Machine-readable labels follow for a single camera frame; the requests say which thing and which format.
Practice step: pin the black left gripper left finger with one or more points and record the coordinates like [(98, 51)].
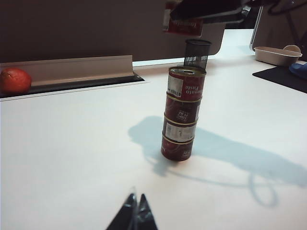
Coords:
[(124, 214)]

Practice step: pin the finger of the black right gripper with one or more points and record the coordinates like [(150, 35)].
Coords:
[(206, 9)]

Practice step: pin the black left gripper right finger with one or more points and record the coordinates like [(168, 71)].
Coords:
[(146, 213)]

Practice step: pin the red tomato paste can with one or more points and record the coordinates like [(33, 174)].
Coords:
[(184, 27), (192, 83)]

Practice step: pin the dark red tomato can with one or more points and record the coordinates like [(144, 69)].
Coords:
[(176, 149)]

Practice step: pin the white label tomato can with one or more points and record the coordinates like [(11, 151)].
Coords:
[(180, 131)]

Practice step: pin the dark red barcode label can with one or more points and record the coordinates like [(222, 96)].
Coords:
[(182, 110)]

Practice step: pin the black mesh pen holder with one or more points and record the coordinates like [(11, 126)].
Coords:
[(197, 51)]

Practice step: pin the brown white-rimmed divider panel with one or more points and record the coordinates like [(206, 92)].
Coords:
[(275, 28)]

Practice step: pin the beige plastic tray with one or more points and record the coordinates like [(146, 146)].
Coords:
[(273, 56)]

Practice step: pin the white round spoon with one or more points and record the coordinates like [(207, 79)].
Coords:
[(292, 49)]

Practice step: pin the black mouse pad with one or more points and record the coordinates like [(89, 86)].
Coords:
[(283, 77)]

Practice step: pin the blue computer mouse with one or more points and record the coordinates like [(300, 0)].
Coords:
[(298, 69)]

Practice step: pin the brown desk divider panel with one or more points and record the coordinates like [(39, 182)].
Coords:
[(84, 28)]

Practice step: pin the orange fruit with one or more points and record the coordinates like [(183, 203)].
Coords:
[(15, 80)]

